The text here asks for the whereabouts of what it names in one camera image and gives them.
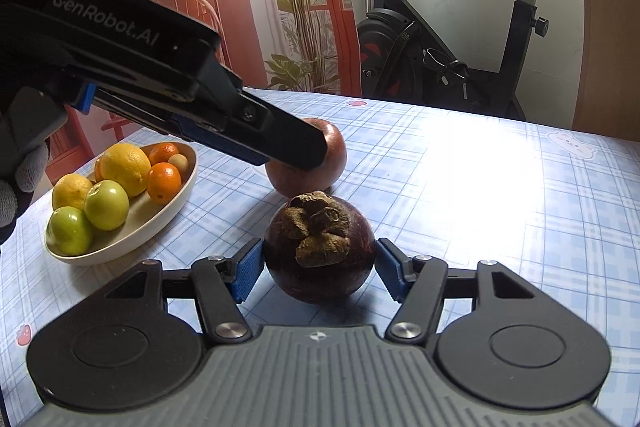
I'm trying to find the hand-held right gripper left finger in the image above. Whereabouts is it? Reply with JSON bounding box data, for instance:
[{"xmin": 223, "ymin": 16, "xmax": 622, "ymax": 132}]
[{"xmin": 95, "ymin": 238, "xmax": 265, "ymax": 343}]

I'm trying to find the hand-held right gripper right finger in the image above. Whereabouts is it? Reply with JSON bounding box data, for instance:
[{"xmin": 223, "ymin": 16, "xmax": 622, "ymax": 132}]
[{"xmin": 376, "ymin": 238, "xmax": 541, "ymax": 343}]

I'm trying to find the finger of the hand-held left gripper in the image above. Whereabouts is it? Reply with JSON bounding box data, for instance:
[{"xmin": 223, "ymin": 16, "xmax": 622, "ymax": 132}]
[{"xmin": 170, "ymin": 89, "xmax": 328, "ymax": 170}]

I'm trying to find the red apple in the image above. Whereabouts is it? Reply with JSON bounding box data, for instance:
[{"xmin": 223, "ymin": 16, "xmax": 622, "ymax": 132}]
[{"xmin": 264, "ymin": 118, "xmax": 348, "ymax": 198}]

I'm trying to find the dark purple mangosteen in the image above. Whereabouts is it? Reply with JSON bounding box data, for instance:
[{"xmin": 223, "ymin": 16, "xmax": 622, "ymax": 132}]
[{"xmin": 263, "ymin": 190, "xmax": 377, "ymax": 304}]

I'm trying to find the cream oval plate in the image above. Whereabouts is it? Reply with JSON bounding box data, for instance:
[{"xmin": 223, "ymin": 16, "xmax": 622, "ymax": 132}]
[{"xmin": 44, "ymin": 142, "xmax": 199, "ymax": 266}]

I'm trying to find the large yellow orange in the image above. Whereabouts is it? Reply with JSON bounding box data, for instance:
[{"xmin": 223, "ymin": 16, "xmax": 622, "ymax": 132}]
[{"xmin": 100, "ymin": 143, "xmax": 152, "ymax": 198}]

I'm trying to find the green jujube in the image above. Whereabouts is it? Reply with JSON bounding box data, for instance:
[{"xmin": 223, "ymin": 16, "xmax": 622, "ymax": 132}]
[
  {"xmin": 83, "ymin": 180, "xmax": 130, "ymax": 231},
  {"xmin": 46, "ymin": 206, "xmax": 94, "ymax": 257}
]

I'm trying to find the yellow lemon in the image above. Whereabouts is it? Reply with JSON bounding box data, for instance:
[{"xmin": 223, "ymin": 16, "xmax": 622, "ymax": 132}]
[{"xmin": 52, "ymin": 173, "xmax": 94, "ymax": 211}]

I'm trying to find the person's left hand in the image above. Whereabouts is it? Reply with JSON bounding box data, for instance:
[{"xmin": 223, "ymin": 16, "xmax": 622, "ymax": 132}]
[{"xmin": 0, "ymin": 51, "xmax": 69, "ymax": 244}]

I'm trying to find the black exercise bike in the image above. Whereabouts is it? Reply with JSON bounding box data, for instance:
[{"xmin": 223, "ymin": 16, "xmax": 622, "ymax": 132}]
[{"xmin": 337, "ymin": 0, "xmax": 586, "ymax": 122}]

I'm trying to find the wooden board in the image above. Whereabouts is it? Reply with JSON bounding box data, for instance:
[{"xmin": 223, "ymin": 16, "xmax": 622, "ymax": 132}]
[{"xmin": 570, "ymin": 0, "xmax": 640, "ymax": 142}]

